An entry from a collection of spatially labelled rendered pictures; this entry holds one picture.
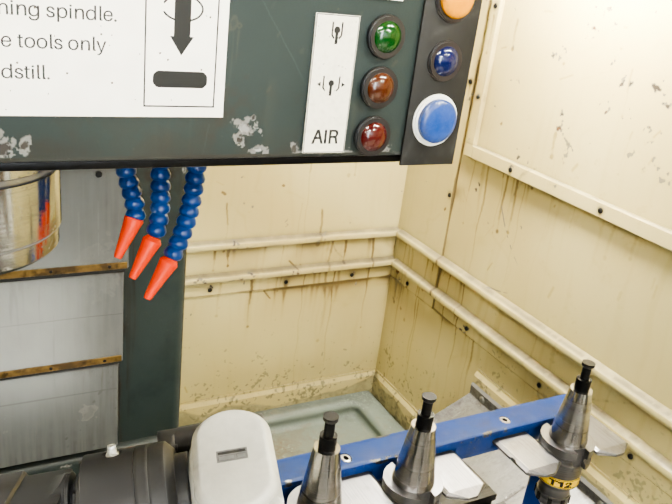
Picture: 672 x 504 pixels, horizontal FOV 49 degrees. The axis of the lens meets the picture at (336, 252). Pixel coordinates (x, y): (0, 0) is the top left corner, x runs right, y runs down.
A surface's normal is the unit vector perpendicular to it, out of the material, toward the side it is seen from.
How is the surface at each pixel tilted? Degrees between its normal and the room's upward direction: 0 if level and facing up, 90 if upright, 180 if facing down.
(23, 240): 90
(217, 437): 12
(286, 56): 90
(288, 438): 0
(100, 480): 23
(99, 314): 91
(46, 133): 90
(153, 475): 28
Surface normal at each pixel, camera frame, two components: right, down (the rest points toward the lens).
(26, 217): 0.89, 0.26
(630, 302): -0.88, 0.08
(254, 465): -0.01, -0.85
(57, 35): 0.46, 0.39
